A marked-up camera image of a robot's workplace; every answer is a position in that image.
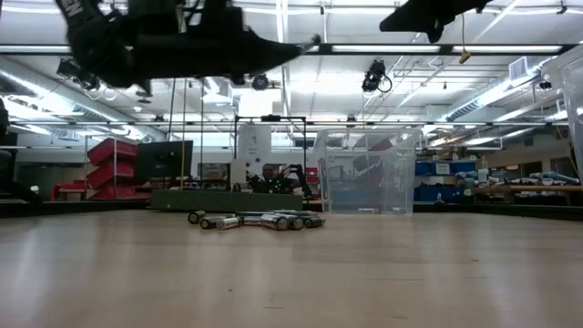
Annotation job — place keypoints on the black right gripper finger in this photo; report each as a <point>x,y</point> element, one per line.
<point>410,20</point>

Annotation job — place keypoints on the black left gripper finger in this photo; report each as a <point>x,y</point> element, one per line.
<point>268,52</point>

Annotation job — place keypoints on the small black robot arm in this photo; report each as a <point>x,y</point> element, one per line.
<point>303,173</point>
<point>255,182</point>

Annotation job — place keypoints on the round black ceiling fixture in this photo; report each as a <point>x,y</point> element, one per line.
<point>260,82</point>

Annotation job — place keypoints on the yellow hanging tag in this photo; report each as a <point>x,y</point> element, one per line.
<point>465,57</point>

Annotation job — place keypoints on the white ceiling vent box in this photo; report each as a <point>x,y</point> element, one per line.
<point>518,68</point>

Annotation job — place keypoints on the white cabinet panel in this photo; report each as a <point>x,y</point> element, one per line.
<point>255,141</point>

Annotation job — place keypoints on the black monitor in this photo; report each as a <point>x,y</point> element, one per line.
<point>164,159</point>

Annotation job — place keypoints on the black ceiling track light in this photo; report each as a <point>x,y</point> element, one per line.
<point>79,75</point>

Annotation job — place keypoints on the person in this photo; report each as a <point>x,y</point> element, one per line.
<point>273,175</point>

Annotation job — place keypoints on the red storage bin rack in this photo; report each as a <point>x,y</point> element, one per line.
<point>111,152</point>

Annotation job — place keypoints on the labelled blue bin row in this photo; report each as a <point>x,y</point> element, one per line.
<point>428,168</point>

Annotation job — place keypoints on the large clear plastic bin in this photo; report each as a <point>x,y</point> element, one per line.
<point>574,114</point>

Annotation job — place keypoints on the plain blue bin row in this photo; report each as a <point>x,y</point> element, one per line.
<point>432,193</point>

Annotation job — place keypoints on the small clear plastic bin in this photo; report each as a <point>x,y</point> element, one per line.
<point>369,200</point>

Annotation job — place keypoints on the wooden workbench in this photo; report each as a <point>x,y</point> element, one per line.
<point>537,187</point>

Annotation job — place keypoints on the black overhead frame bar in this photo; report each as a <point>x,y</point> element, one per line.
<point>387,48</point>

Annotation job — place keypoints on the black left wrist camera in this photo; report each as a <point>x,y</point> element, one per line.
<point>211,11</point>

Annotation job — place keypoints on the black overhead camera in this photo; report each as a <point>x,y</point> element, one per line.
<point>374,75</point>

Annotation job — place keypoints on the black rig frame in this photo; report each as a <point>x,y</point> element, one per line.
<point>273,118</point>

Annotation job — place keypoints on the spiral ceiling duct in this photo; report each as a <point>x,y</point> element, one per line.
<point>464,110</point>

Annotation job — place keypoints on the silver ventilation duct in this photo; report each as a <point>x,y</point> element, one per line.
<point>54,91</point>

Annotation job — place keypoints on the black table frame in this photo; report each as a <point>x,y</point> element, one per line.
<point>501,210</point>

